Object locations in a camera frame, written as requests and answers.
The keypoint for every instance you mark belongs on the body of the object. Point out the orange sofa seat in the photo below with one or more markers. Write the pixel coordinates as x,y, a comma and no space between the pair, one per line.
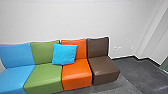
76,75

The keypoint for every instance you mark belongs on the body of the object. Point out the green sofa seat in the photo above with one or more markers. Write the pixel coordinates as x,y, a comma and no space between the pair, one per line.
45,78

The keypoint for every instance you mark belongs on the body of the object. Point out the brown sofa seat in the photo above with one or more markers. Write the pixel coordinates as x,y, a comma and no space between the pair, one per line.
103,68

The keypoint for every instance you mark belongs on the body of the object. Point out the white single wall outlet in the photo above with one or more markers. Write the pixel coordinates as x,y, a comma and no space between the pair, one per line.
131,47

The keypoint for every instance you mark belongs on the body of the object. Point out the blue sofa seat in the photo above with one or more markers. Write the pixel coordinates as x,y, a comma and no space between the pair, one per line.
15,75

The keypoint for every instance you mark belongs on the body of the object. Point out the green framed glass door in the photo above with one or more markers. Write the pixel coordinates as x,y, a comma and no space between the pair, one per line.
164,65

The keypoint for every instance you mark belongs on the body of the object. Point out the white double wall outlet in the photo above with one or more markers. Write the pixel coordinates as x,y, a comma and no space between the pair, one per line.
116,48

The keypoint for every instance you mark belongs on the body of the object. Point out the blue cushion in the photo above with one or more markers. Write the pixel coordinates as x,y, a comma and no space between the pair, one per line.
64,54

